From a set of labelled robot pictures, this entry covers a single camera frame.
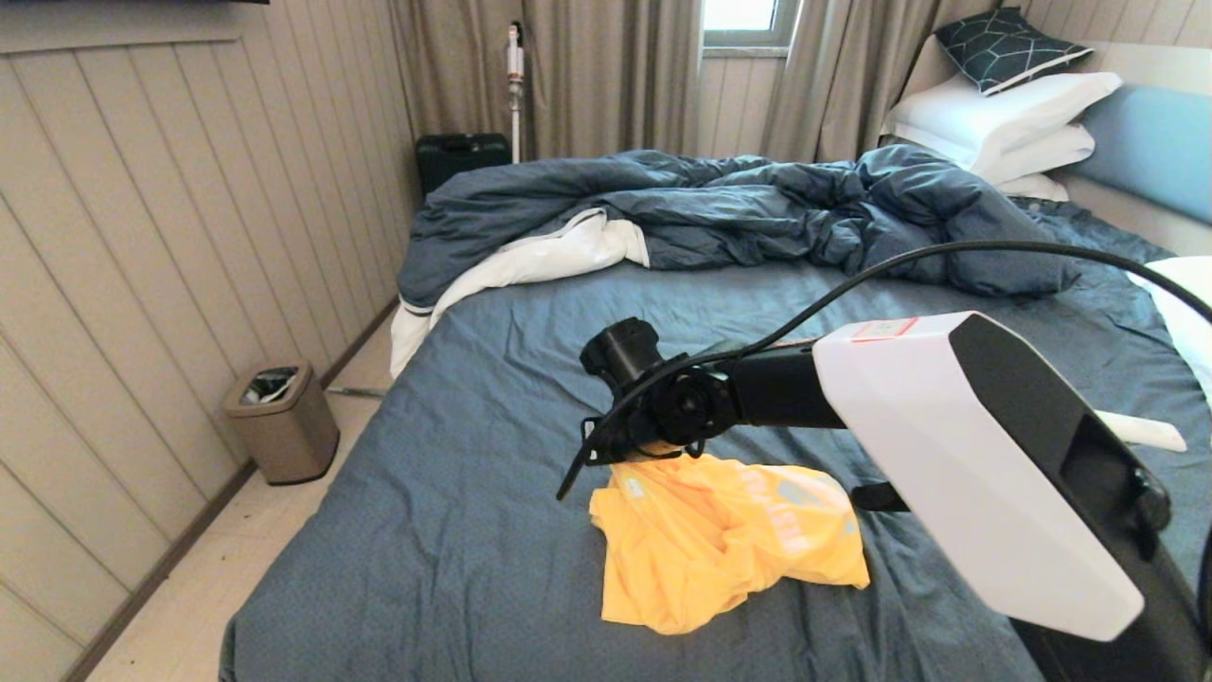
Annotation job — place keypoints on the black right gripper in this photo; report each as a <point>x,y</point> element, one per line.
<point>630,443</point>

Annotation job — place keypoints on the yellow t-shirt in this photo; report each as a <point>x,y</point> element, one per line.
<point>710,540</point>

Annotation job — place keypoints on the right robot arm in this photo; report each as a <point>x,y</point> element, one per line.
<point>947,445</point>

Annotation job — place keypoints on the dark blue bed sheet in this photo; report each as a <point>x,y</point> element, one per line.
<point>473,474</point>

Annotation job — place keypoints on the white duvet lining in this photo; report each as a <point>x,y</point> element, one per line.
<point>530,263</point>

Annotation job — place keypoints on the crumpled dark blue duvet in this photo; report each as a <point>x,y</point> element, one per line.
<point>757,206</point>

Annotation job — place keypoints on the thin metal rod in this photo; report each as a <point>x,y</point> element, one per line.
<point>355,391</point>

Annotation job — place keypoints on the dark green hard case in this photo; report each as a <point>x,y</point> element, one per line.
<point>459,159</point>

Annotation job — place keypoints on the brown metal trash bin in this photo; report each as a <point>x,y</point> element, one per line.
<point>284,436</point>

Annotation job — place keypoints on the wide beige curtain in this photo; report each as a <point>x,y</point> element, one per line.
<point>606,76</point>

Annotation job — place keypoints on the white stick vacuum cleaner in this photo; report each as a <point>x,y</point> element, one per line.
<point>515,83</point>

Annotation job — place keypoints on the narrow beige curtain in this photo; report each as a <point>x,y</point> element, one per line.
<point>833,76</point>

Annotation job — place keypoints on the small white pillow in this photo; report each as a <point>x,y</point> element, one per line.
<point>1034,188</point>

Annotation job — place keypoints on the large white pillow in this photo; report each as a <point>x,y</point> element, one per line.
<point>994,111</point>

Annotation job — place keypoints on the flat white pillow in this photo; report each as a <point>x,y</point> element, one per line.
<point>1042,153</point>

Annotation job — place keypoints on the long white remote control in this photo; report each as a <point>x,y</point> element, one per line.
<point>1150,434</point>

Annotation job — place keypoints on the dark geometric pattern cushion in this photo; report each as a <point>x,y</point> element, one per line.
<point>1008,49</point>

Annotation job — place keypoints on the light blue headboard pad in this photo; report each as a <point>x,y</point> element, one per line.
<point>1155,149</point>

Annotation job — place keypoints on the window with grey frame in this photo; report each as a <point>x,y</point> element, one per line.
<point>739,14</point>

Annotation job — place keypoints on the beige headboard frame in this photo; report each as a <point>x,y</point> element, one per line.
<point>1155,64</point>

